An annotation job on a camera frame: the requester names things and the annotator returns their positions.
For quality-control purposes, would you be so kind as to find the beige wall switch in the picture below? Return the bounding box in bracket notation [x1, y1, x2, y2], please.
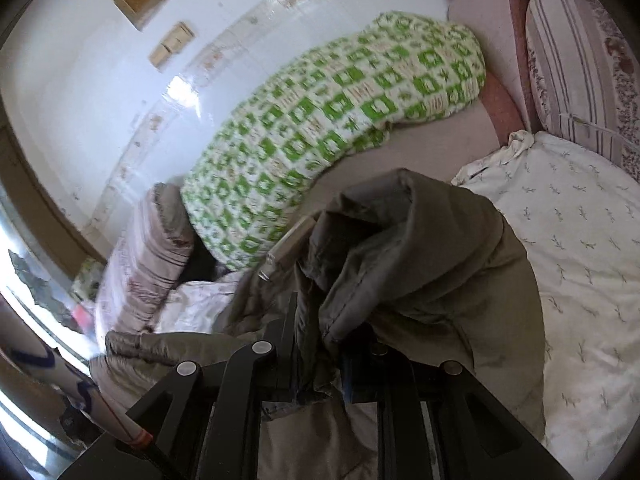
[149, 44, 174, 69]
[165, 21, 196, 54]

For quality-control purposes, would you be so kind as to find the striped floral pillow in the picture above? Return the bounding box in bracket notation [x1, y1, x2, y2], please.
[95, 182, 196, 333]
[525, 0, 640, 181]

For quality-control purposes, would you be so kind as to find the white leaf-print duvet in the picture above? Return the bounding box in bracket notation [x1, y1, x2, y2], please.
[165, 130, 640, 471]

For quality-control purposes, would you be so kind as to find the pink checked bed sheet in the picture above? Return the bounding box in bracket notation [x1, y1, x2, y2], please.
[320, 0, 531, 196]

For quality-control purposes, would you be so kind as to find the brown wooden window frame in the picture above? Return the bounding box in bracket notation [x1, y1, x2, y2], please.
[0, 120, 108, 263]

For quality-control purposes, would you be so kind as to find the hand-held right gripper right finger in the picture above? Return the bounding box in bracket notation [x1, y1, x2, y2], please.
[342, 341, 576, 480]

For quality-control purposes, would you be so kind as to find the white tube with blue print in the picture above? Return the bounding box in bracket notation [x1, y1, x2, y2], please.
[0, 342, 151, 448]

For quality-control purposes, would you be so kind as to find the green checkered quilt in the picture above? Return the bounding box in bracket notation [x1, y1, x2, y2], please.
[181, 10, 487, 272]

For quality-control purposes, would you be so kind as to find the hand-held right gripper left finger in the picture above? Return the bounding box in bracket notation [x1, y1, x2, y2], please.
[55, 295, 301, 480]

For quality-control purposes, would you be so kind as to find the grey puffer jacket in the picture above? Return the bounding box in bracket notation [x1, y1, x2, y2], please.
[90, 167, 546, 480]

